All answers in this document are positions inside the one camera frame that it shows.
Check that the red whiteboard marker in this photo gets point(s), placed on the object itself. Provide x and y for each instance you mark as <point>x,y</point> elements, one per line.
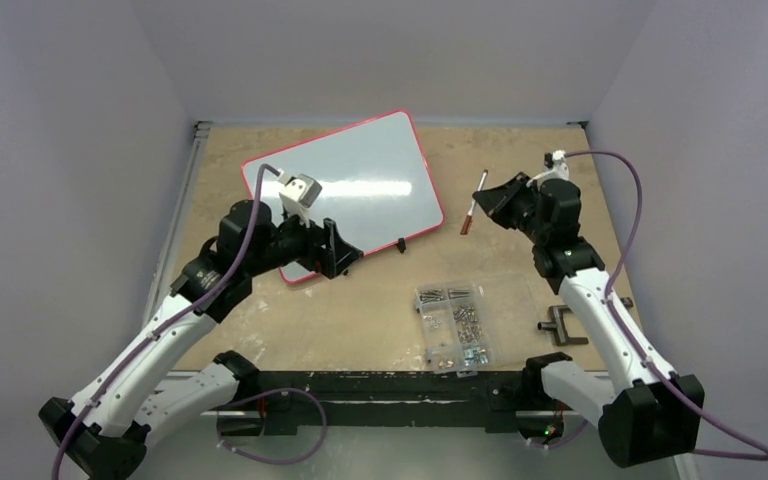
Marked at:
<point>468,220</point>

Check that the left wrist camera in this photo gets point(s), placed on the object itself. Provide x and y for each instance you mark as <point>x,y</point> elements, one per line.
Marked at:
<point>297,194</point>

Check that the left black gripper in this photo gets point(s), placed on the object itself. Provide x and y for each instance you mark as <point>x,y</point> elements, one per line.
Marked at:
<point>325,251</point>

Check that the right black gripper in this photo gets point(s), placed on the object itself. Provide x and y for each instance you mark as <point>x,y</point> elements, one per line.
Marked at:
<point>516,201</point>

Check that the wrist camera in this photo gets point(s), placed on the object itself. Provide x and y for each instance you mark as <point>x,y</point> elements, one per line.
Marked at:
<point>297,194</point>
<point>555,166</point>

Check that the black metal clamp tool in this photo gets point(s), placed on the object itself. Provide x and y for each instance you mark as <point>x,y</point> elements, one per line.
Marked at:
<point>555,325</point>

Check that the aluminium frame rail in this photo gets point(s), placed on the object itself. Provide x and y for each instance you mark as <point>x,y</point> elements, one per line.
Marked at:
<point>165,265</point>

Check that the pink framed whiteboard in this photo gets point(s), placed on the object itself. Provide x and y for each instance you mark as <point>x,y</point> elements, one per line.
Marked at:
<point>376,182</point>

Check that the clear plastic screw box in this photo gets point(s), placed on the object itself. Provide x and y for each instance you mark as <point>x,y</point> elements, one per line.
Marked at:
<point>484,323</point>

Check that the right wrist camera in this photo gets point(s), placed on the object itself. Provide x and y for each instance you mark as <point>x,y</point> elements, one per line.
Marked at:
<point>555,166</point>

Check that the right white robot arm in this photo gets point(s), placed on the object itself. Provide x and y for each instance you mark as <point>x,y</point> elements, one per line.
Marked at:
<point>645,411</point>

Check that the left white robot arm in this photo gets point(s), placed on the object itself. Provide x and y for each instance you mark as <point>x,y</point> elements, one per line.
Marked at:
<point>108,427</point>

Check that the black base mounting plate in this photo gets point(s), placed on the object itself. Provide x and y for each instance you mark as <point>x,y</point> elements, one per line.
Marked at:
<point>495,402</point>

